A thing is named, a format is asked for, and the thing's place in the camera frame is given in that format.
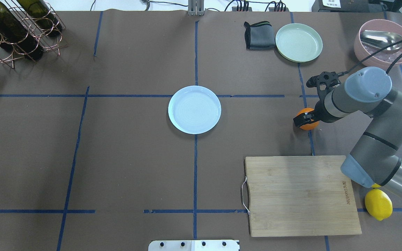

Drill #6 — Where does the pink bowl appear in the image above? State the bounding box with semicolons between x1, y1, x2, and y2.
353;19;402;70

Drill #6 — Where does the orange mandarin fruit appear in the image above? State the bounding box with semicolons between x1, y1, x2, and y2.
297;107;320;130

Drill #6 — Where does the dark wine bottle lower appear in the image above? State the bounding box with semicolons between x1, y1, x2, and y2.
0;1;44;61

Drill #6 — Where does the light blue plate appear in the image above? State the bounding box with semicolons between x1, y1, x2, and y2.
167;85;222;135

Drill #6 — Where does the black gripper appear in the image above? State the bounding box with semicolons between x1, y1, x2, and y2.
293;100;332;127

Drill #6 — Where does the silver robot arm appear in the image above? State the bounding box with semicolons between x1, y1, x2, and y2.
293;67;402;199

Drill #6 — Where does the dark wine bottle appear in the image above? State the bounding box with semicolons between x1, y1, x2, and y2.
0;1;44;61
17;0;63;38

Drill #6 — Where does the light green plate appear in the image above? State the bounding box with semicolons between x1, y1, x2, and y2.
275;23;323;63

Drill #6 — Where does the wooden cutting board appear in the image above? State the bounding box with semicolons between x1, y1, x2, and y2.
244;155;362;238

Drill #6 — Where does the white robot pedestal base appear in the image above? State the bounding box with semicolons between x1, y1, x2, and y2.
148;239;240;251

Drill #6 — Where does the copper wire bottle rack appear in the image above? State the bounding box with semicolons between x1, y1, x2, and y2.
0;0;69;68

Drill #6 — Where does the metal scoop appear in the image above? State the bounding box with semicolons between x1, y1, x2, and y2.
356;30;402;53

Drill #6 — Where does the folded grey cloth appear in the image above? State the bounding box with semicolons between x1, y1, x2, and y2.
244;21;276;51

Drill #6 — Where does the dark wine bottle upper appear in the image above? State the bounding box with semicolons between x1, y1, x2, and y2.
17;0;63;38

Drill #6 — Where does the aluminium frame post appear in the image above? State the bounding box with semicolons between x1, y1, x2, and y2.
188;0;205;16

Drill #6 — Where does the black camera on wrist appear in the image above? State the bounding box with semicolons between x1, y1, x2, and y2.
306;71;344;93

